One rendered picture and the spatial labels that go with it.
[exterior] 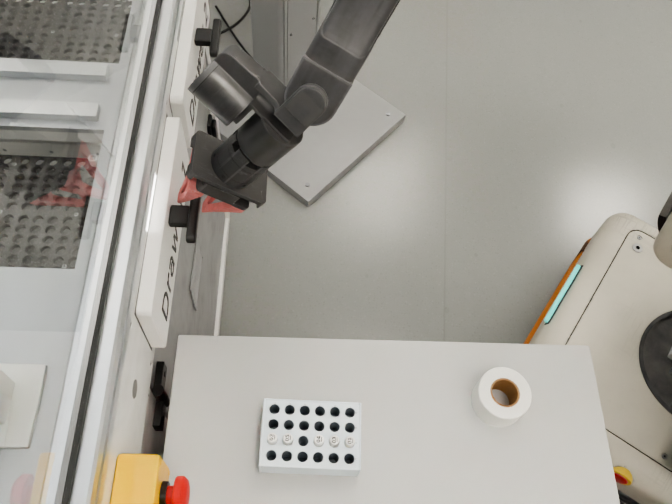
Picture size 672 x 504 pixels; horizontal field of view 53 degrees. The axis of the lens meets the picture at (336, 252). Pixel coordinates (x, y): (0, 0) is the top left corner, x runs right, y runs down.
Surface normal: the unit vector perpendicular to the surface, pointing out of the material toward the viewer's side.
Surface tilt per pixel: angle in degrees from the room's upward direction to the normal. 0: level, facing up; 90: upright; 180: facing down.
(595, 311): 0
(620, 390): 0
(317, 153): 3
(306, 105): 61
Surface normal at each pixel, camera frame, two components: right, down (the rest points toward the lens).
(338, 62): -0.08, 0.54
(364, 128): 0.11, -0.46
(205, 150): 0.64, -0.39
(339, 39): -0.04, 0.29
